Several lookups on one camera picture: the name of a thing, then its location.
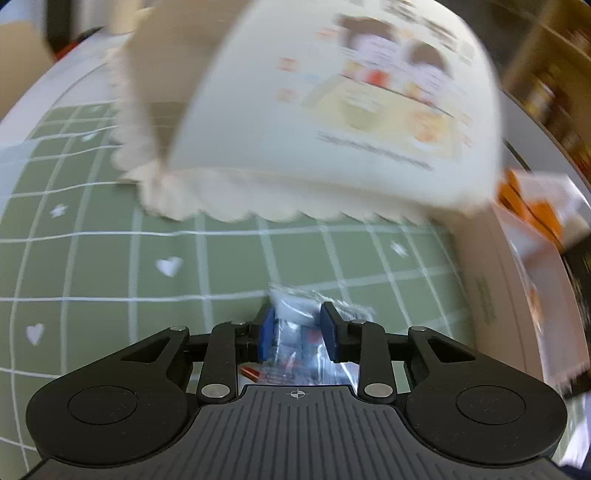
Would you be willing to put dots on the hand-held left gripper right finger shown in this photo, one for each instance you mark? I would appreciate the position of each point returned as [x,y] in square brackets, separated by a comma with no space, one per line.
[330,332]

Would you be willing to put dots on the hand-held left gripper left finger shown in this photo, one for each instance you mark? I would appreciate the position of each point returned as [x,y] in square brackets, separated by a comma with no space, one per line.
[268,334]

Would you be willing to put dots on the clear blue-printed snack packet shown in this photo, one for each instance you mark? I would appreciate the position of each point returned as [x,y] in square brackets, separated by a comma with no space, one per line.
[295,314]

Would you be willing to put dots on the pink cardboard box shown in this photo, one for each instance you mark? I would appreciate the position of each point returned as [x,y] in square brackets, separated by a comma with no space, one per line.
[498,295]

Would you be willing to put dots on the green checked tablecloth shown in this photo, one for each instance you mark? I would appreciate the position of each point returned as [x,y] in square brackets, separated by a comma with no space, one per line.
[138,258]

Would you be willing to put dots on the cream printed food cover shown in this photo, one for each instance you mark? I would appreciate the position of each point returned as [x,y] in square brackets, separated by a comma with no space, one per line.
[277,138]

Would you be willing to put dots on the orange tissue box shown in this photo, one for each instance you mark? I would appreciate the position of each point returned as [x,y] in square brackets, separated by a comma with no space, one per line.
[540,217]

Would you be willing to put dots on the black printed snack bag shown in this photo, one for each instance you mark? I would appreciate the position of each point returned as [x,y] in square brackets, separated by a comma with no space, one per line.
[581,277]

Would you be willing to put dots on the wooden shelf unit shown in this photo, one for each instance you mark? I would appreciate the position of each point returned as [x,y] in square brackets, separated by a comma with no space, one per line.
[554,69]

